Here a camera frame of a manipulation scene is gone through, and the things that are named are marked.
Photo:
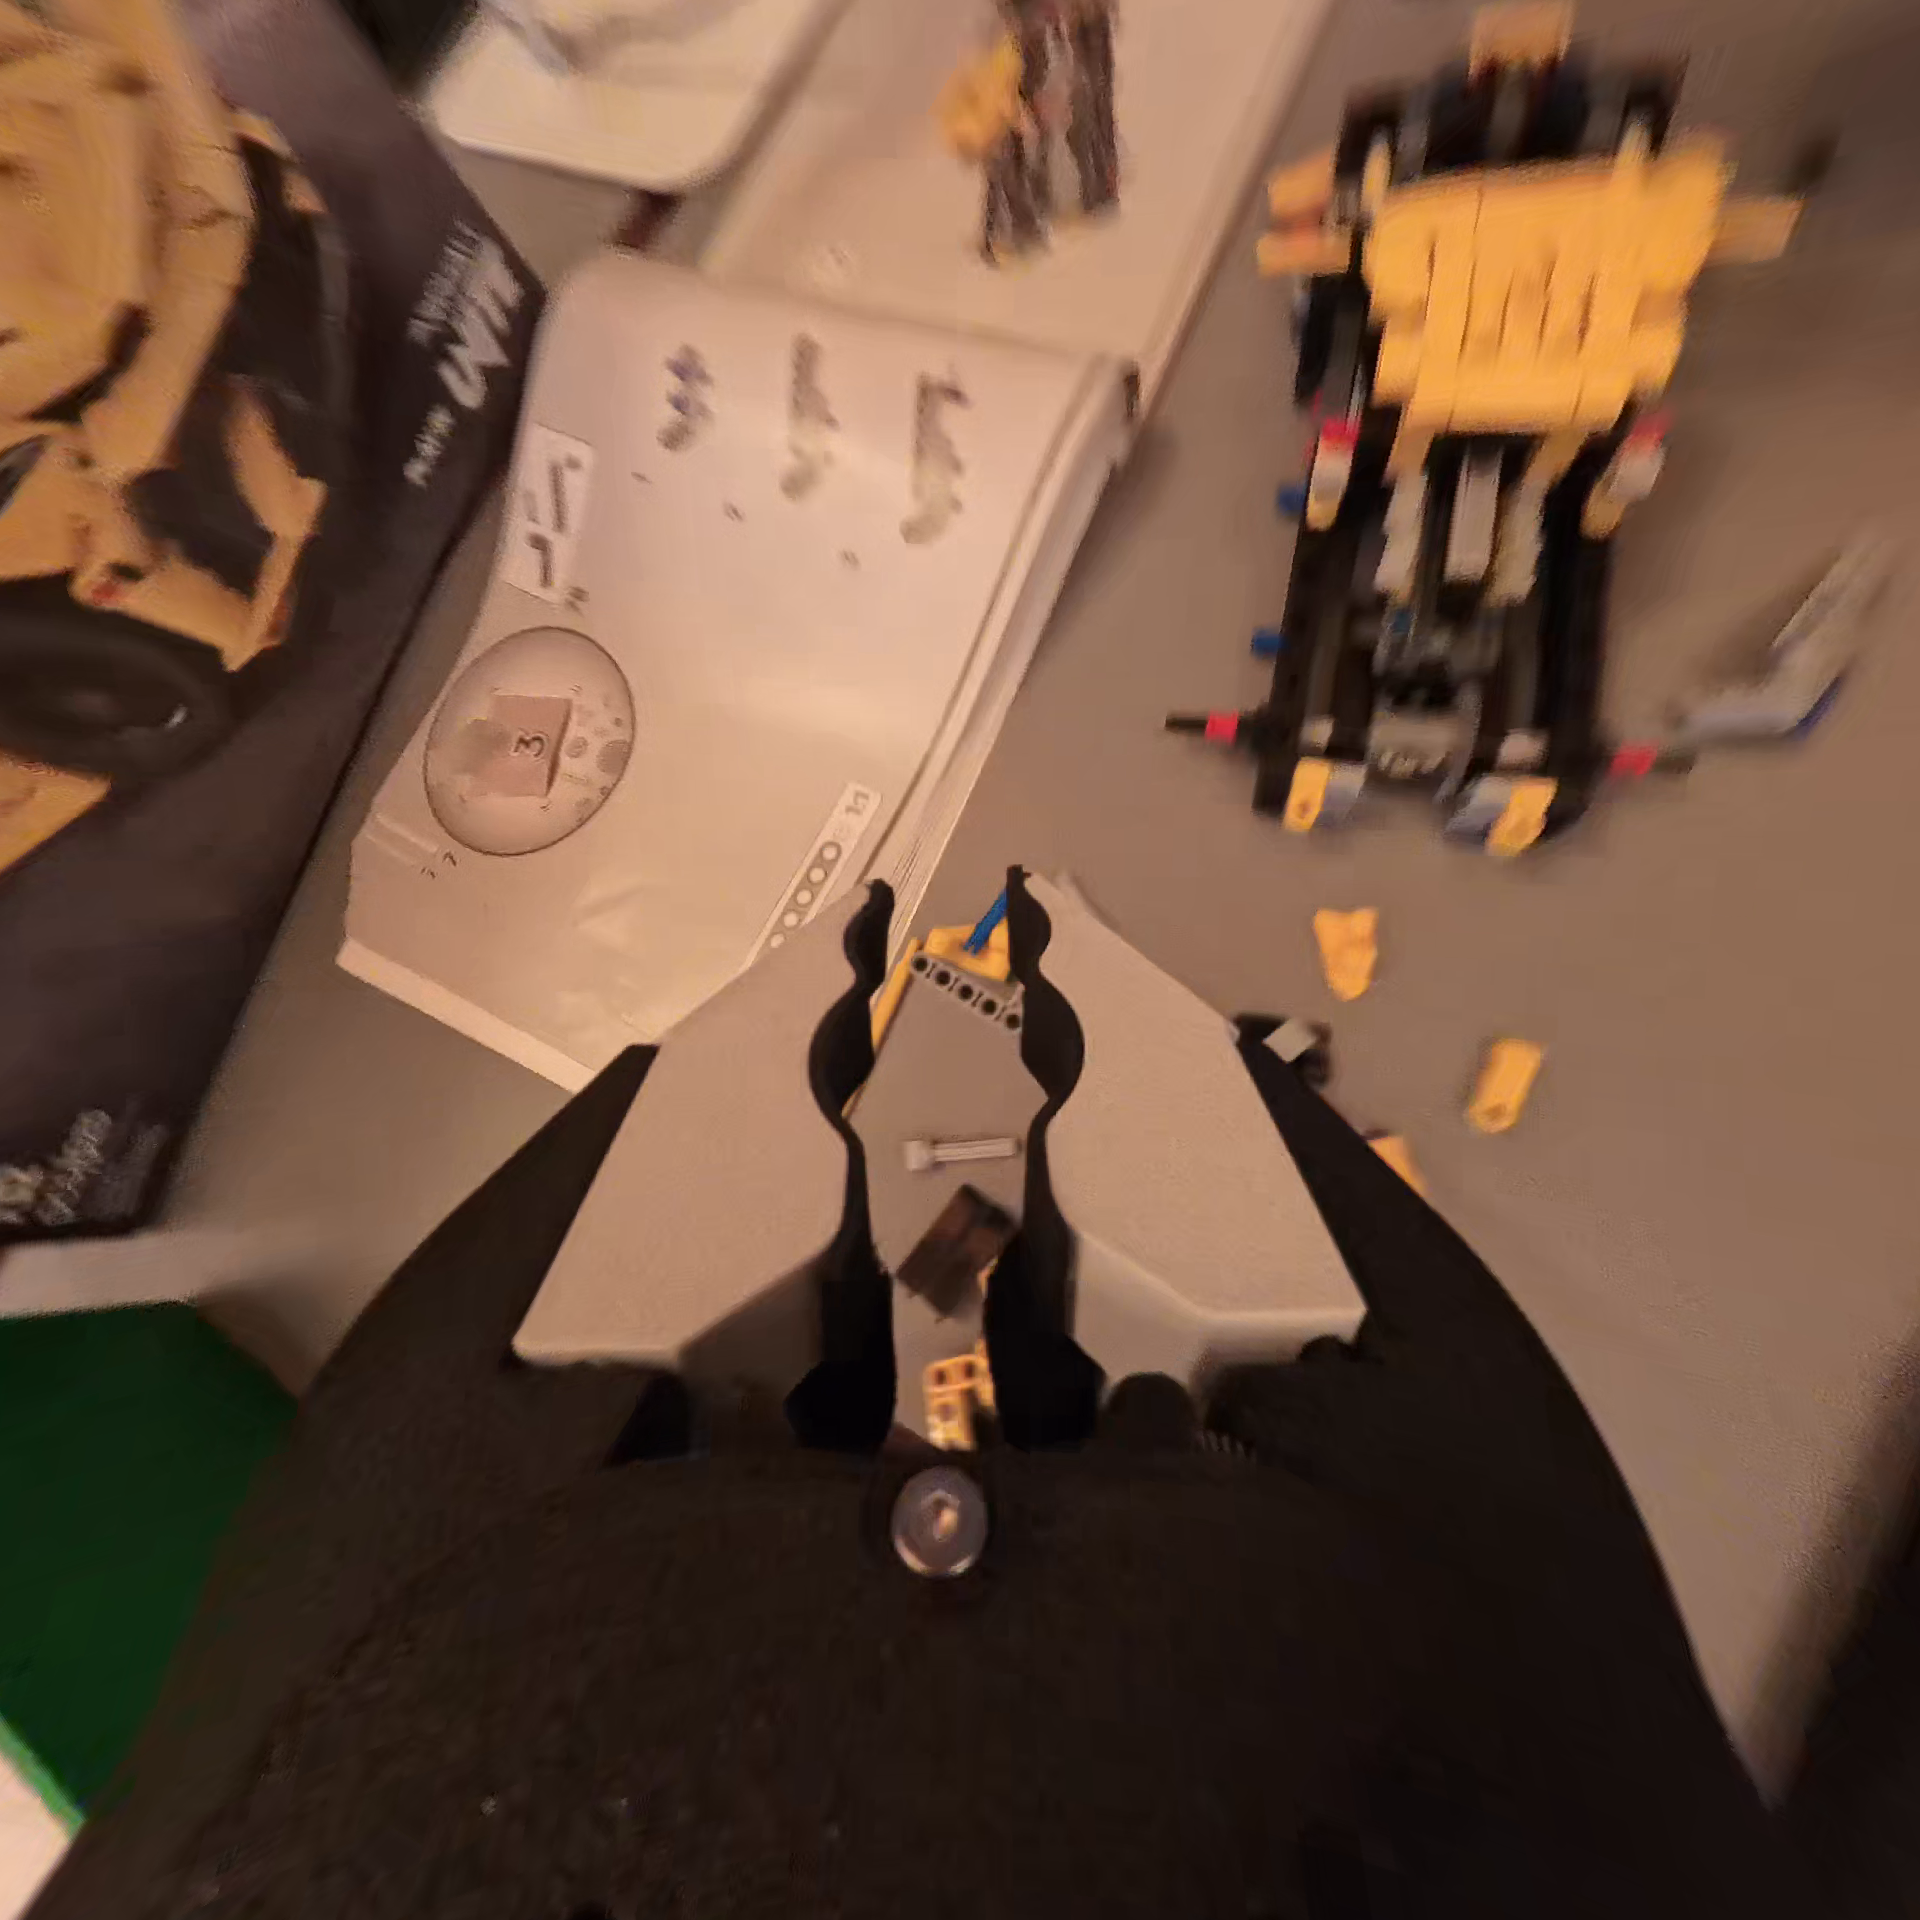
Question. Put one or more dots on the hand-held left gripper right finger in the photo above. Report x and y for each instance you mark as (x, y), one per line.
(1200, 1200)

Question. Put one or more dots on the partly built yellow toy car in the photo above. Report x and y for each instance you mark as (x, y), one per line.
(1516, 285)

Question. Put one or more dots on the green plastic bin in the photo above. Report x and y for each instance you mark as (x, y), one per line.
(105, 1501)

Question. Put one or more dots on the toy car box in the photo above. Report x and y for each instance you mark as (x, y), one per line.
(225, 599)

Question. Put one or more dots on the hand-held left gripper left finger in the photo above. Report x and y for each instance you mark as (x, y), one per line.
(674, 1200)

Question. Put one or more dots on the open instruction booklet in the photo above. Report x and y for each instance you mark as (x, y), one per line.
(750, 630)

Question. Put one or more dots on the grey toy axle pin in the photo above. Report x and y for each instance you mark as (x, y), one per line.
(960, 1153)

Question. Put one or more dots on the short grey toy beam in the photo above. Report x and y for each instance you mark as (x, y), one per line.
(967, 998)

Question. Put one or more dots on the blue toy pin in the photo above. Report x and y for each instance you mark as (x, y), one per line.
(989, 922)

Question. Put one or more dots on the grey angled toy beam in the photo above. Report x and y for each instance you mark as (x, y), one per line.
(1793, 662)

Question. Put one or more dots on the pile of yellow toy panels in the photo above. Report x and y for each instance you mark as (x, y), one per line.
(1346, 953)

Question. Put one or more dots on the grey desk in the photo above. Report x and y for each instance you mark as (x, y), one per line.
(1652, 1200)

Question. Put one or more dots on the dark toy panel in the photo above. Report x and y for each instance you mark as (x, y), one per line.
(953, 1245)

